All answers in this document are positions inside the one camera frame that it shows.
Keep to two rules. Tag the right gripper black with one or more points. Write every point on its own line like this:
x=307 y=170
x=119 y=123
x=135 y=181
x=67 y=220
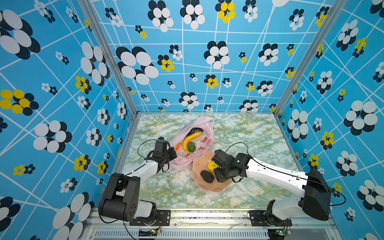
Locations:
x=217 y=175

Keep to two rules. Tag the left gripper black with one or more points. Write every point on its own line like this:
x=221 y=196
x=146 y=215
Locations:
x=170 y=151

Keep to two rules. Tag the yellow fake pear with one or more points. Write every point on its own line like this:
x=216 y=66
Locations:
x=212 y=166

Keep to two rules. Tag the green fake lime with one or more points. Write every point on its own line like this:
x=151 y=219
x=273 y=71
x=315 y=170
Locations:
x=191 y=147

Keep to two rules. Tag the dark green fake avocado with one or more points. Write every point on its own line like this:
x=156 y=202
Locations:
x=207 y=176

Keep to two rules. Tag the peach scalloped plastic bowl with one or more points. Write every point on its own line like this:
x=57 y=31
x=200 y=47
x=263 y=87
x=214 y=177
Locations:
x=200 y=164

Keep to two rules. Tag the pink translucent plastic bag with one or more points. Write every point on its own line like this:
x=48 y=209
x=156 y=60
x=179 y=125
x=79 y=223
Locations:
x=203 y=142

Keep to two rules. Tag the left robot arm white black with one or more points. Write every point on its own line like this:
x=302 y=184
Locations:
x=120 y=200

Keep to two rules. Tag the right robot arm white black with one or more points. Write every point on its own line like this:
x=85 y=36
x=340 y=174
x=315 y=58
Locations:
x=311 y=193

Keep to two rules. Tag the yellow fake banana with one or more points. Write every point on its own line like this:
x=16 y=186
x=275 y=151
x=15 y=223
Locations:
x=188 y=139

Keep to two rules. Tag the dark fake grape bunch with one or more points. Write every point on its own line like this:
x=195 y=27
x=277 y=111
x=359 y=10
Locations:
x=194 y=130

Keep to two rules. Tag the left floor aluminium rail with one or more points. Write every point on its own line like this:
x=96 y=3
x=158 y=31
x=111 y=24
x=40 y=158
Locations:
x=123 y=162

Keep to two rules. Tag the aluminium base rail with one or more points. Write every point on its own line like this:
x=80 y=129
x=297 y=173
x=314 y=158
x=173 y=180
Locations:
x=212 y=224

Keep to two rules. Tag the left aluminium corner post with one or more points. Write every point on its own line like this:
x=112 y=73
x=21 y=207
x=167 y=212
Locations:
x=102 y=41

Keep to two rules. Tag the aluminium corner post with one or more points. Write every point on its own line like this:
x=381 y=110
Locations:
x=102 y=41
x=323 y=31

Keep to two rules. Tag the right aluminium corner post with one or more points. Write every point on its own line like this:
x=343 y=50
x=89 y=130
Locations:
x=323 y=31

